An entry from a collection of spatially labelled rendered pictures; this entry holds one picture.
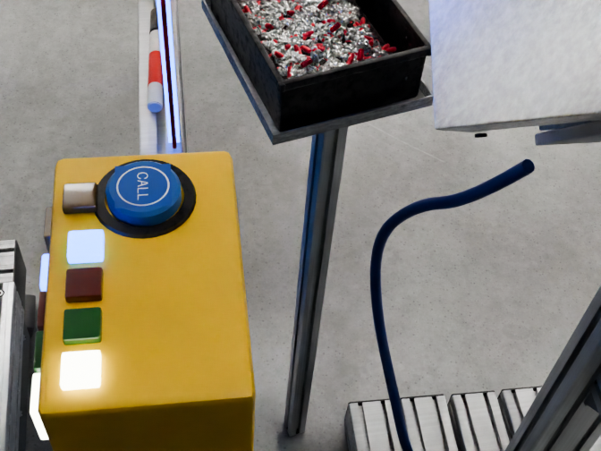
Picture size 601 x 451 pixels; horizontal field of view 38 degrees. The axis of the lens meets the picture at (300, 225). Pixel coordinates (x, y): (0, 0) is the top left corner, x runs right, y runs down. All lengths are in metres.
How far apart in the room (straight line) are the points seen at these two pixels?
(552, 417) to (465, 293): 0.69
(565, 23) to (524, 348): 1.12
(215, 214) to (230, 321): 0.07
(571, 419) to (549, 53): 0.58
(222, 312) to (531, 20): 0.39
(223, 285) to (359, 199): 1.47
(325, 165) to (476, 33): 0.32
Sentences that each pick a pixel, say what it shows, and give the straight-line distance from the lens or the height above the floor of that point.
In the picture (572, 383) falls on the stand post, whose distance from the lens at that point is 1.07.
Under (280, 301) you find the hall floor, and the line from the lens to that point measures 1.72.
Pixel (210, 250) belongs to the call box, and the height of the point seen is 1.07.
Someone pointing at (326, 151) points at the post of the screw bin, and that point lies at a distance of 0.97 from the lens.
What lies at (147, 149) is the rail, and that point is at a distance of 0.80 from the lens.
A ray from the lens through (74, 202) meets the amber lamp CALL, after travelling 0.47.
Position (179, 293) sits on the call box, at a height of 1.07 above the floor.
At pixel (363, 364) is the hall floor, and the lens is 1.66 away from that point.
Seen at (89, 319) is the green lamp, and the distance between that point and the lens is 0.43.
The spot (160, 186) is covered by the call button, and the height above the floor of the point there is 1.08.
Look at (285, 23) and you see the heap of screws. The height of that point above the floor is 0.84.
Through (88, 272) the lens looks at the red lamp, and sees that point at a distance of 0.45.
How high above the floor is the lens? 1.44
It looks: 51 degrees down
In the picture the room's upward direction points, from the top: 5 degrees clockwise
